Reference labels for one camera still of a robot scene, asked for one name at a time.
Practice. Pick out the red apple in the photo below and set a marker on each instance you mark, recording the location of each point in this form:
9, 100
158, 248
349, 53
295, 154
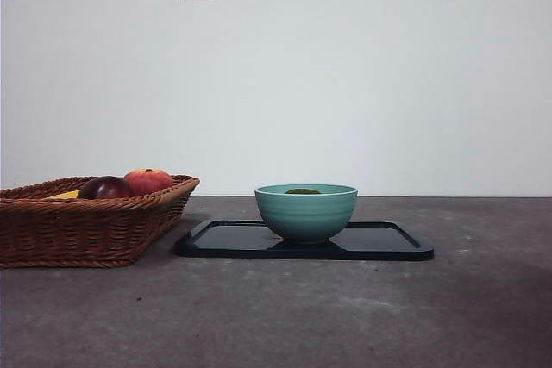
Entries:
150, 180

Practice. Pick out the teal ceramic bowl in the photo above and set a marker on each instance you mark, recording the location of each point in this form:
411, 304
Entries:
306, 217

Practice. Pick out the green avocado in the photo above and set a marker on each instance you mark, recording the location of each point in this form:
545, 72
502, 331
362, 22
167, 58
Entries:
302, 191

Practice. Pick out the dark red plum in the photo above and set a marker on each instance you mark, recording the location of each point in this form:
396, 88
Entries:
108, 188

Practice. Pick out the yellow banana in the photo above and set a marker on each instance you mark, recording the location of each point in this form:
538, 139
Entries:
64, 195

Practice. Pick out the brown wicker basket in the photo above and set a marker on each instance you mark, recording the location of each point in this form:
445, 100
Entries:
86, 230

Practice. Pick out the dark rectangular tray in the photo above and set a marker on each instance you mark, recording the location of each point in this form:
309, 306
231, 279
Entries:
379, 243

